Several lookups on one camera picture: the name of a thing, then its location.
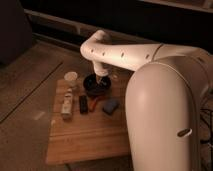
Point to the white cup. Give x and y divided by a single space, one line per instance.
71 79

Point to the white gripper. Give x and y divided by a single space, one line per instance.
100 71

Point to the orange carrot toy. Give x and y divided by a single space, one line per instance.
94 102

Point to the black rectangular block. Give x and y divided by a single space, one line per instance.
83 104

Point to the wooden board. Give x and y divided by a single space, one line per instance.
89 136

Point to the black bowl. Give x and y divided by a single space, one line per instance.
92 88

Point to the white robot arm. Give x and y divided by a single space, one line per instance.
163 99

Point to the blue sponge block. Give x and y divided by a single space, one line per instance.
110 106

